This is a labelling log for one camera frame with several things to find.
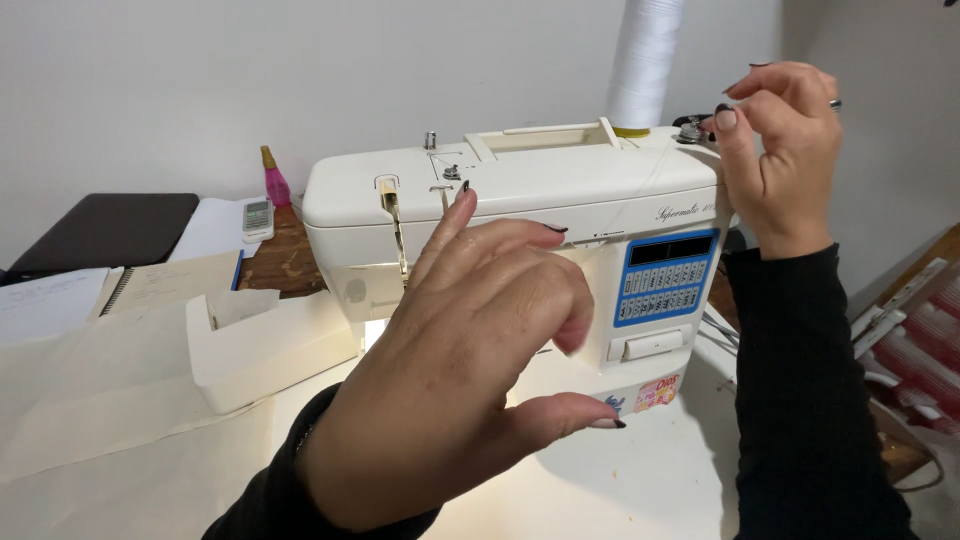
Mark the thin dark cable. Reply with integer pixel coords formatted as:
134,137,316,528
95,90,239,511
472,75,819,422
891,448,948,494

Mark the person's right hand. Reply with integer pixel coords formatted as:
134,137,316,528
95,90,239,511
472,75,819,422
701,61,845,261

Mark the white remote control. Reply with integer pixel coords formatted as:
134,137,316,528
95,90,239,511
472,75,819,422
240,198,276,243

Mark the pink bottle with gold cap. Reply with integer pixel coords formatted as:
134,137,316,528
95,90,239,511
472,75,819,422
260,145,292,209

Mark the spiral notebook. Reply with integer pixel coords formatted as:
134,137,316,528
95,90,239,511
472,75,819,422
97,249,246,318

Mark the white written paper sheet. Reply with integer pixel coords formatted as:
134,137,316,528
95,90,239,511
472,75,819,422
0,267,111,348

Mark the white thread cone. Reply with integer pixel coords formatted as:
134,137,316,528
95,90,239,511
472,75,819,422
605,0,686,140

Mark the cream sewing machine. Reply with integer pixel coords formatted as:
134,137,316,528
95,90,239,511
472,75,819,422
300,117,741,418

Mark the white plastic accessory box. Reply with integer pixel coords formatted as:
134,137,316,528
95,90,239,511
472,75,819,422
185,288,360,416

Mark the person's left hand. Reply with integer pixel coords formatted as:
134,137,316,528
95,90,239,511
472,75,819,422
296,180,627,532

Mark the beige pattern paper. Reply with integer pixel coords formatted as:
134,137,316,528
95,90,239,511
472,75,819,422
0,298,363,485

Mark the grey machine power cable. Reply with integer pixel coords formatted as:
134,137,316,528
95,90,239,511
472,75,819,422
700,310,741,355

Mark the black flat case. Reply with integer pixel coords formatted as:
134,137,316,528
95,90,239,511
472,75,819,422
2,192,201,282

